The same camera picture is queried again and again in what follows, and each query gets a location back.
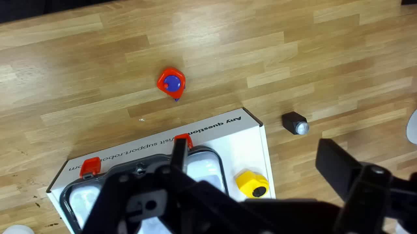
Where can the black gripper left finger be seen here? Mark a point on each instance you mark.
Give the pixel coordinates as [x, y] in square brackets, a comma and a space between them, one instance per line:
[180, 151]

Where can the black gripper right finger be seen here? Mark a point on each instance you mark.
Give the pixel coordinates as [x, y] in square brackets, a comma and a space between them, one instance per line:
[336, 167]

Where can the red measuring tape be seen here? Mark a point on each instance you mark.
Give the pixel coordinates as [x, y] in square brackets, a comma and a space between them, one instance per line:
[171, 82]

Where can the white cardboard box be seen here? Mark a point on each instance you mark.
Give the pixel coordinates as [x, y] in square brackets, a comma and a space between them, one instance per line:
[242, 143]

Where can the yellow measuring tape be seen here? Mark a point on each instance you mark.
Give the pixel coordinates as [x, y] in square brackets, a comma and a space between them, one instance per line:
[249, 182]

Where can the small black silver-topped object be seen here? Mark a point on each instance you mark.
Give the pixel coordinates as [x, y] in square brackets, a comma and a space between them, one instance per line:
[292, 121]

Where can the grey pot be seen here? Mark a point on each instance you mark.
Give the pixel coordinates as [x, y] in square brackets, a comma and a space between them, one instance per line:
[14, 229]

